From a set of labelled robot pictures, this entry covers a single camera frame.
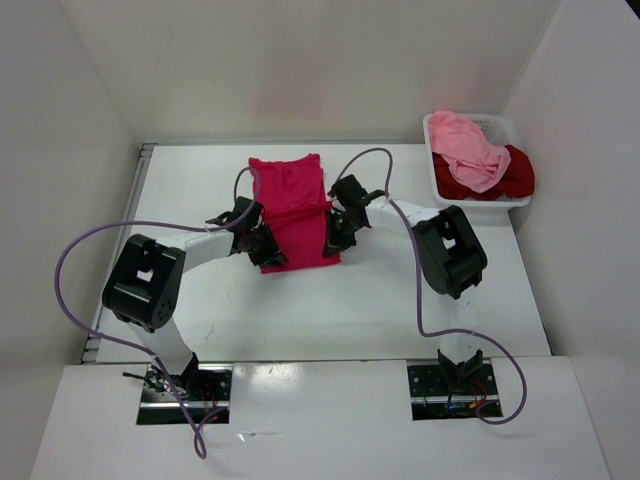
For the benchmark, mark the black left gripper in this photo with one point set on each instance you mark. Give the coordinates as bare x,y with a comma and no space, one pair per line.
272,254

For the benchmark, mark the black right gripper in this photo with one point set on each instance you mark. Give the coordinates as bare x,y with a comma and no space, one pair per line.
335,238

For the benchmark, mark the magenta t shirt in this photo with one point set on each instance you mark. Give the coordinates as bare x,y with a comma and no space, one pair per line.
295,206

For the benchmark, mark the light pink t shirt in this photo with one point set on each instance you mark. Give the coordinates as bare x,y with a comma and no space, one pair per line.
472,160

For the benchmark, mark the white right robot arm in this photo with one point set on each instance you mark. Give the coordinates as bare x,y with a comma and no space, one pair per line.
449,259

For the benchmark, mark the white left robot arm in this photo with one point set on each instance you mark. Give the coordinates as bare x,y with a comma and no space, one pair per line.
143,288

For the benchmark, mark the dark red t shirt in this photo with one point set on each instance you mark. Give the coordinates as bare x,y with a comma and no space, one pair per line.
517,182

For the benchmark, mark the white plastic basket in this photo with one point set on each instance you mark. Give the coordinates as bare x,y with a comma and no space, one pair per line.
499,132

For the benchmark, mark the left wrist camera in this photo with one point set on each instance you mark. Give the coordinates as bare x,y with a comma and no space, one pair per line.
245,215

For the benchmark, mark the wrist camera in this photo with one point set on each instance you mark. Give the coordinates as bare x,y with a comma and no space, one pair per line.
348,192
245,215

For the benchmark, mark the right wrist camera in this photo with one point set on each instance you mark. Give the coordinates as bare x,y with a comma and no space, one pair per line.
348,192

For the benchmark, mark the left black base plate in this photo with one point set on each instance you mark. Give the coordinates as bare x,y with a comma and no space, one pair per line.
207,401

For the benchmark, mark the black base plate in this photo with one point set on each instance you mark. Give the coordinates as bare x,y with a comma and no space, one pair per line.
433,399
207,401

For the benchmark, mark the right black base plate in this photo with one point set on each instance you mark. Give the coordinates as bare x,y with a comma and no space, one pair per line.
433,399

